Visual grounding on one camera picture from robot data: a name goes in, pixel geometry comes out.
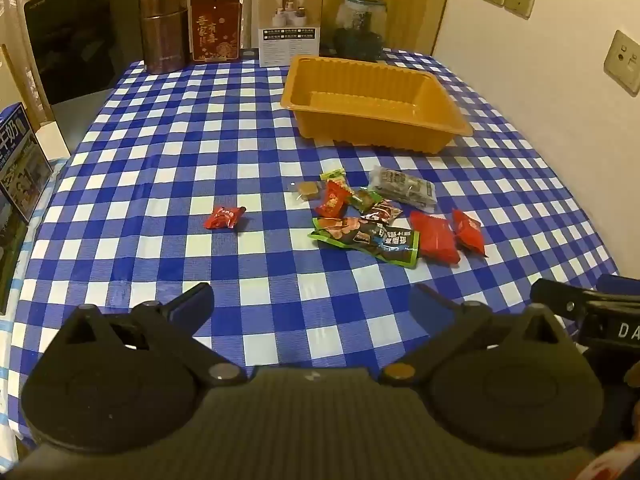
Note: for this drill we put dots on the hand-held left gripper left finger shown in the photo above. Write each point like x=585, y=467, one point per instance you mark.
x=192, y=306

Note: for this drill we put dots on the blue printed carton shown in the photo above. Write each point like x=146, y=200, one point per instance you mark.
x=20, y=160

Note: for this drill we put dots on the glass jar with dark base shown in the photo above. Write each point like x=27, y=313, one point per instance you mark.
x=360, y=22

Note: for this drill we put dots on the blue white checked tablecloth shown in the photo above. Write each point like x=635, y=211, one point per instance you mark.
x=150, y=160

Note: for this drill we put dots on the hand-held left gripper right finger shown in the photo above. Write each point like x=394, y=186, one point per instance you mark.
x=429, y=306

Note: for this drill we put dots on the yellow green candy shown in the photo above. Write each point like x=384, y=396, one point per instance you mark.
x=333, y=176

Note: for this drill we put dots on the white product box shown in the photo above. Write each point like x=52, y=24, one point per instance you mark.
x=289, y=25

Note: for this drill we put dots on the large red snack packet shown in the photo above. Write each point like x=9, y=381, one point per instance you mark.
x=435, y=237

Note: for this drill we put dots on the small red snack packet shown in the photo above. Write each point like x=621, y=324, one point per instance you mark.
x=469, y=232

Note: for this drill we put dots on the beige wall outlet plate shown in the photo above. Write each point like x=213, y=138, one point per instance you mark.
x=622, y=62

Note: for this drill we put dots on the brown metal canister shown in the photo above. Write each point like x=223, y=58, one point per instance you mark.
x=162, y=35

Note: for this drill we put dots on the red white printed clothing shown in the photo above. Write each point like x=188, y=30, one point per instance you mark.
x=615, y=465

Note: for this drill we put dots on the dark red white snack packet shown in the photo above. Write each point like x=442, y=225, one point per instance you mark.
x=382, y=211

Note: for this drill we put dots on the brown caramel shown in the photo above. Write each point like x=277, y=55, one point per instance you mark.
x=307, y=190

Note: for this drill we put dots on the clear packet of dark snack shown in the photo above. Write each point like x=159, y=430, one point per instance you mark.
x=402, y=187

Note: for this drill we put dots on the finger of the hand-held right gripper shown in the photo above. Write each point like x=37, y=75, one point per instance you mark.
x=617, y=284
x=557, y=300

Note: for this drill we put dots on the orange plastic tray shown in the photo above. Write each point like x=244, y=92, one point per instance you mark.
x=350, y=122

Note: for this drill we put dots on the red printed box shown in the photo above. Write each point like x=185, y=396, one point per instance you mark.
x=215, y=30

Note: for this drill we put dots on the black flat monitor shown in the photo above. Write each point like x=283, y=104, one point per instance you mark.
x=80, y=40

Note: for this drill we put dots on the dark box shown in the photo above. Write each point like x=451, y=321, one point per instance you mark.
x=10, y=260

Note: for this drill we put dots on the green brown candy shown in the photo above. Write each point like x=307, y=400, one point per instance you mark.
x=364, y=200

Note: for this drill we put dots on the red orange candy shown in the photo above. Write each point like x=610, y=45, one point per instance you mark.
x=332, y=201

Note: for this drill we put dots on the small red twisted candy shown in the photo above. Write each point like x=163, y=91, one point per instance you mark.
x=222, y=217

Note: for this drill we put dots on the small black flat object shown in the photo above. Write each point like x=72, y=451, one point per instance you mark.
x=249, y=53

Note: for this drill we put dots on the person's right hand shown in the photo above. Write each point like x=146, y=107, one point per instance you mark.
x=633, y=375

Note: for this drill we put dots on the green black snack packet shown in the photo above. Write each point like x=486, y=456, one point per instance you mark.
x=370, y=241

